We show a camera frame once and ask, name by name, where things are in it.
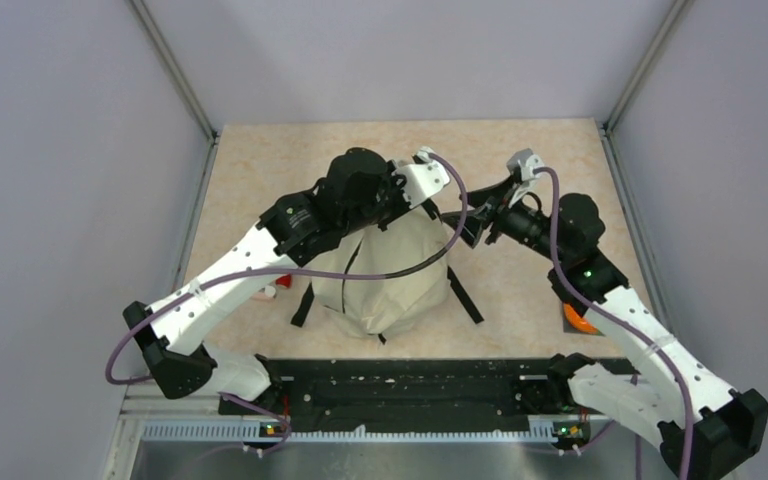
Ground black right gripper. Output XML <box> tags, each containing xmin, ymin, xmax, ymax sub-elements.
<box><xmin>442</xmin><ymin>174</ymin><xmax>568</xmax><ymax>264</ymax></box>

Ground cream canvas backpack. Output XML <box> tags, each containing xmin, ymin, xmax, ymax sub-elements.
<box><xmin>289</xmin><ymin>198</ymin><xmax>485</xmax><ymax>346</ymax></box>

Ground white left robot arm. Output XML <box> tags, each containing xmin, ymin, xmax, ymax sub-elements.
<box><xmin>123</xmin><ymin>147</ymin><xmax>450</xmax><ymax>414</ymax></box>

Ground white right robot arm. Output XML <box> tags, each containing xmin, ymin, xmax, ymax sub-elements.
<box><xmin>445</xmin><ymin>178</ymin><xmax>768</xmax><ymax>479</ymax></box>

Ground orange tape roll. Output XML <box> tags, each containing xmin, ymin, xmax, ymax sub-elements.
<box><xmin>561</xmin><ymin>303</ymin><xmax>601</xmax><ymax>335</ymax></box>

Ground pink white stapler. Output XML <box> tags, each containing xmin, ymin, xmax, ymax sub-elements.
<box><xmin>251</xmin><ymin>285</ymin><xmax>277</xmax><ymax>301</ymax></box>

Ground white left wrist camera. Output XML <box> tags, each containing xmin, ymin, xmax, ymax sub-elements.
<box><xmin>394</xmin><ymin>146</ymin><xmax>451</xmax><ymax>210</ymax></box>

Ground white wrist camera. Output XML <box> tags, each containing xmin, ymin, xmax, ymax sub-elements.
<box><xmin>394</xmin><ymin>146</ymin><xmax>451</xmax><ymax>210</ymax></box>
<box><xmin>506</xmin><ymin>149</ymin><xmax>546</xmax><ymax>206</ymax></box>

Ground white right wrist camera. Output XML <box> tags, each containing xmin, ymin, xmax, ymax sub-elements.
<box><xmin>506</xmin><ymin>149</ymin><xmax>546</xmax><ymax>206</ymax></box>

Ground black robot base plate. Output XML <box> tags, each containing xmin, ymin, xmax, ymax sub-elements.
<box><xmin>252</xmin><ymin>359</ymin><xmax>588</xmax><ymax>433</ymax></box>

